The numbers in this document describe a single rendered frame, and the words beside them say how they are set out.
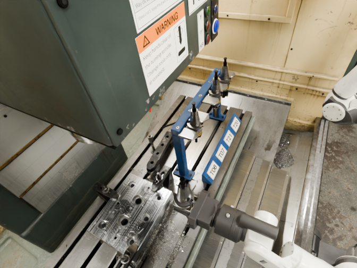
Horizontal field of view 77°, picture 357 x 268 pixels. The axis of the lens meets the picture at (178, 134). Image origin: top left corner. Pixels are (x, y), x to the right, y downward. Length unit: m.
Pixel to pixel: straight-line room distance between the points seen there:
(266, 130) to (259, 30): 0.59
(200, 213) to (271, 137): 0.92
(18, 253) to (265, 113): 1.68
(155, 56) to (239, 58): 1.13
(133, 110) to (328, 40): 1.16
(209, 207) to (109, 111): 0.47
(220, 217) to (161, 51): 0.47
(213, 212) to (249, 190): 0.61
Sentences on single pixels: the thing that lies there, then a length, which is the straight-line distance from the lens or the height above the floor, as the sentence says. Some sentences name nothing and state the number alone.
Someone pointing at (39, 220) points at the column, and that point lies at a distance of 1.32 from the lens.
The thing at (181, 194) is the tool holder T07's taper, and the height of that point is 1.27.
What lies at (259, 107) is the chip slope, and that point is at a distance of 1.59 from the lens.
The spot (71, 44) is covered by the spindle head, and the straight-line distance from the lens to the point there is 0.28.
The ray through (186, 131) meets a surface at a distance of 0.87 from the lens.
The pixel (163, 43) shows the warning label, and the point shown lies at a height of 1.67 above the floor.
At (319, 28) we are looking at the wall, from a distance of 1.37.
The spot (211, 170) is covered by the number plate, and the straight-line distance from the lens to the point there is 1.08.
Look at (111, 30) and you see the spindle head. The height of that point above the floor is 1.74.
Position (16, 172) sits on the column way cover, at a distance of 1.09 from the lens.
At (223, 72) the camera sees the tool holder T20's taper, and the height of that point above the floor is 1.27.
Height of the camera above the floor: 1.85
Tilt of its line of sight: 47 degrees down
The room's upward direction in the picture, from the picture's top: 9 degrees counter-clockwise
